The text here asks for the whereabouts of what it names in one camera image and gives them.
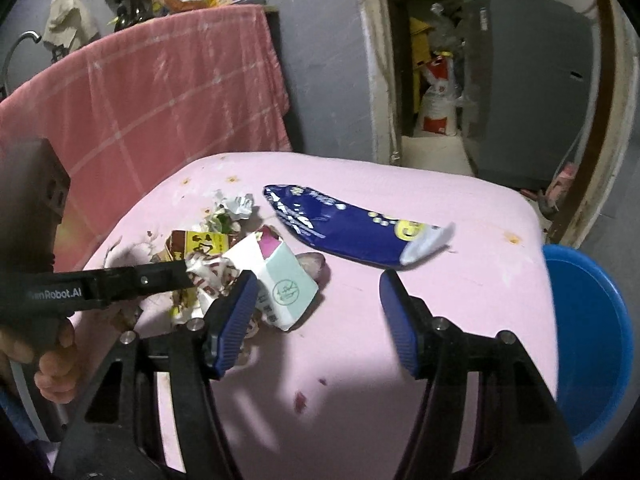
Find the purple peel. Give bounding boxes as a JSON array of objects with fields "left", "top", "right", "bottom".
[{"left": 295, "top": 252, "right": 328, "bottom": 283}]

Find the wooden door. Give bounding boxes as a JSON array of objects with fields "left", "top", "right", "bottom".
[{"left": 547, "top": 0, "right": 640, "bottom": 251}]

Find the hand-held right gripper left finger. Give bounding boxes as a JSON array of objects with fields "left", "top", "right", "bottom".
[{"left": 52, "top": 270, "right": 261, "bottom": 480}]

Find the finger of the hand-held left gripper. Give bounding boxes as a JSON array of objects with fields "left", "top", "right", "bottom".
[{"left": 102, "top": 259, "right": 197, "bottom": 311}]

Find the mint green carton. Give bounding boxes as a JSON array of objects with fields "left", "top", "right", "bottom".
[{"left": 227, "top": 225, "right": 321, "bottom": 333}]

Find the pink checked cloth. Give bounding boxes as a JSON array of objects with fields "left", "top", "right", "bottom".
[{"left": 0, "top": 4, "right": 293, "bottom": 271}]

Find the yellow box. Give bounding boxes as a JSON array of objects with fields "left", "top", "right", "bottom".
[{"left": 410, "top": 17, "right": 432, "bottom": 106}]

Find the white door frame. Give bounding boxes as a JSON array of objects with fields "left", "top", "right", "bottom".
[{"left": 352, "top": 0, "right": 403, "bottom": 163}]

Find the beige hanging cloth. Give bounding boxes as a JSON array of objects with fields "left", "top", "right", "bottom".
[{"left": 42, "top": 0, "right": 101, "bottom": 53}]

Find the white red sack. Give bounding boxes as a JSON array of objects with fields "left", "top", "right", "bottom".
[{"left": 417, "top": 52, "right": 463, "bottom": 137}]

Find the pink slipper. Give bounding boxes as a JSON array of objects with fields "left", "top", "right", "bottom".
[{"left": 545, "top": 162, "right": 576, "bottom": 216}]

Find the metal faucet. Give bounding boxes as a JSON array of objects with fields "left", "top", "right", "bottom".
[{"left": 0, "top": 31, "right": 43, "bottom": 96}]

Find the brown yellow wrapper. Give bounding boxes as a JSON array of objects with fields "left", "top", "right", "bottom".
[{"left": 164, "top": 229, "right": 231, "bottom": 263}]

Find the blue snack bag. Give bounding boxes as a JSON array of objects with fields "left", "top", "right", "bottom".
[{"left": 262, "top": 183, "right": 456, "bottom": 268}]

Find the white red wrapper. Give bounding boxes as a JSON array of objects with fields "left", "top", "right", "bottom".
[{"left": 184, "top": 251, "right": 240, "bottom": 311}]

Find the dark glass bottle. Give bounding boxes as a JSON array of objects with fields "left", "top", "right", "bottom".
[{"left": 105, "top": 0, "right": 151, "bottom": 31}]

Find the person's left hand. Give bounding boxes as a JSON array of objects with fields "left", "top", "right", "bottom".
[{"left": 0, "top": 317, "right": 77, "bottom": 405}]

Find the pink floral tablecloth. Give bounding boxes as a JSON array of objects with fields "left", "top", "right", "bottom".
[{"left": 82, "top": 152, "right": 558, "bottom": 476}]

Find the clear plastic bag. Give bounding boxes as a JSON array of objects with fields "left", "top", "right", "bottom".
[{"left": 430, "top": 2, "right": 471, "bottom": 61}]

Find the silver foil wrapper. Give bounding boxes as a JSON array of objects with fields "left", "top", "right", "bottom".
[{"left": 202, "top": 190, "right": 258, "bottom": 233}]

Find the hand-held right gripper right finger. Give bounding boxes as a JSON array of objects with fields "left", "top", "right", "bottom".
[{"left": 379, "top": 269, "right": 583, "bottom": 480}]

